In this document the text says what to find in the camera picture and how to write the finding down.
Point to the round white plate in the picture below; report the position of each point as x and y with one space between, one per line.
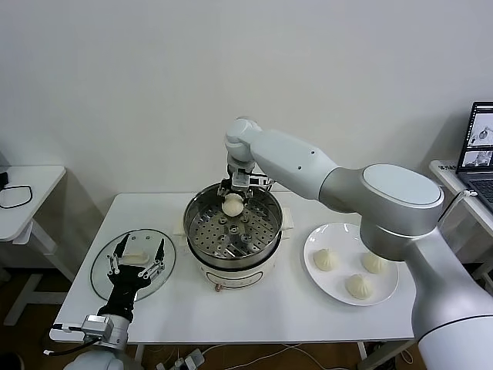
327 285

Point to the white table leg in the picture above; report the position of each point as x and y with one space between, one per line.
363 354
138 356

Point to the round glass pot lid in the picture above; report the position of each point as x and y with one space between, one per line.
99 270

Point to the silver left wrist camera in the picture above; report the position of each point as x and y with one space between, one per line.
96 325

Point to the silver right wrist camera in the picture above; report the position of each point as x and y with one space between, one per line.
240 180

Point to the white steamed baozi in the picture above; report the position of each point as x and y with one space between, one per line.
232 204
374 264
360 287
326 260

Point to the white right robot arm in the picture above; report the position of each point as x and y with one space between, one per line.
385 200

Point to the perforated steel steamer basket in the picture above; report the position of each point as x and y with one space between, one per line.
231 246

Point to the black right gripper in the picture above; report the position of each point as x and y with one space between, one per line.
231 169

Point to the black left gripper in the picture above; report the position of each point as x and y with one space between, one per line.
123 281

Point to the cream electric cooker pot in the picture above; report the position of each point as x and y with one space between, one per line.
235 277

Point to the small black adapter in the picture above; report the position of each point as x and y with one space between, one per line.
4 179

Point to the white power strip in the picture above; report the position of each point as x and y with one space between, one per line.
190 360

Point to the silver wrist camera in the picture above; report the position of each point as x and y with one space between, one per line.
96 325
240 180

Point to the grey open laptop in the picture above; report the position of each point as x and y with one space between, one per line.
481 131

